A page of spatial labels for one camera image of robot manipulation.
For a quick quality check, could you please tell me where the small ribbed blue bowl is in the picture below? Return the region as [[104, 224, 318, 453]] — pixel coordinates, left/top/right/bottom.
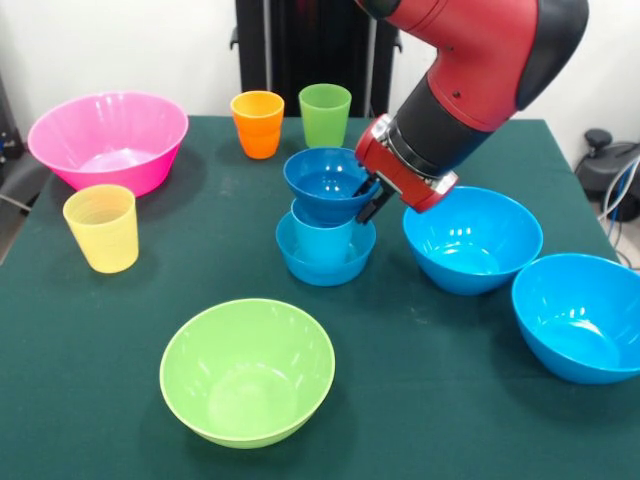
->
[[275, 209, 378, 288]]

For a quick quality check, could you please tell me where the lime green bowl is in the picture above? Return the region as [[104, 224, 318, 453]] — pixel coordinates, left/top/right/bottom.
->
[[159, 298, 337, 450]]

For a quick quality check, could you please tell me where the large pink bowl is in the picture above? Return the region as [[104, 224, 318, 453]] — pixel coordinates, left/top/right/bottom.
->
[[27, 90, 190, 199]]

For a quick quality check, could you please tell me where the green cup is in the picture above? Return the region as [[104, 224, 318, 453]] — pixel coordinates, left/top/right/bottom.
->
[[298, 83, 353, 151]]

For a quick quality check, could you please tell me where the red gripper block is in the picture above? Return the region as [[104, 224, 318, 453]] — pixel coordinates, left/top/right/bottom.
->
[[352, 113, 459, 225]]

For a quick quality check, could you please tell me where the yellow ribbed cup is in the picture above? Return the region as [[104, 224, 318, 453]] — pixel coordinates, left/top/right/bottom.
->
[[62, 183, 140, 275]]

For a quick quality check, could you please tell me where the blue cable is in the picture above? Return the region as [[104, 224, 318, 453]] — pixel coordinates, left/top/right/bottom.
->
[[604, 164, 640, 224]]

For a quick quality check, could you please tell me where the orange cup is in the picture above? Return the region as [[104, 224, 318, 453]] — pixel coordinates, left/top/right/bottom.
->
[[229, 90, 286, 161]]

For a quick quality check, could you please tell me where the small dark blue bowl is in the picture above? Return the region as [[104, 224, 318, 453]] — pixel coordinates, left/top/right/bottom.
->
[[282, 146, 381, 226]]

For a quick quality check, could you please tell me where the black equipment base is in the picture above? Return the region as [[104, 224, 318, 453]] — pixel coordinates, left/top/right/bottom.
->
[[574, 128, 640, 201], [0, 74, 34, 216]]

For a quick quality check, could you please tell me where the dark green table cloth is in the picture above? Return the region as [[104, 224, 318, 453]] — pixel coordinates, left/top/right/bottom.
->
[[0, 114, 640, 480]]

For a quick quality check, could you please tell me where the light blue cup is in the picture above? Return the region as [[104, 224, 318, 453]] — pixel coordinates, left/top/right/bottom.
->
[[290, 198, 359, 266]]

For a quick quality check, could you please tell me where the large blue bowl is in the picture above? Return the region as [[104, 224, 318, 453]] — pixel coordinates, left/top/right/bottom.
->
[[402, 186, 545, 297], [510, 253, 640, 386]]

